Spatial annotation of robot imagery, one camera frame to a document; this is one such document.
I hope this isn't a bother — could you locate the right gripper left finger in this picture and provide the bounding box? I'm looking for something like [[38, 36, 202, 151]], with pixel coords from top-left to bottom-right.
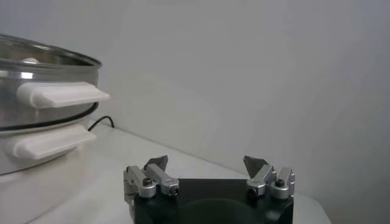
[[122, 155, 180, 204]]

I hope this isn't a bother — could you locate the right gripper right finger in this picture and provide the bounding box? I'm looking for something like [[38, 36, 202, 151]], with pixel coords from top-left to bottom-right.
[[243, 155, 296, 200]]

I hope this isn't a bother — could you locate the stainless steel steamer basket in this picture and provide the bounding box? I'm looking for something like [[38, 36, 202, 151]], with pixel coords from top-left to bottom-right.
[[0, 32, 111, 132]]

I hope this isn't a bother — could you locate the black cooker power cable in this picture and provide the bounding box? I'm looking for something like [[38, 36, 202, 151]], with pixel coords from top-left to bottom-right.
[[87, 115, 115, 133]]

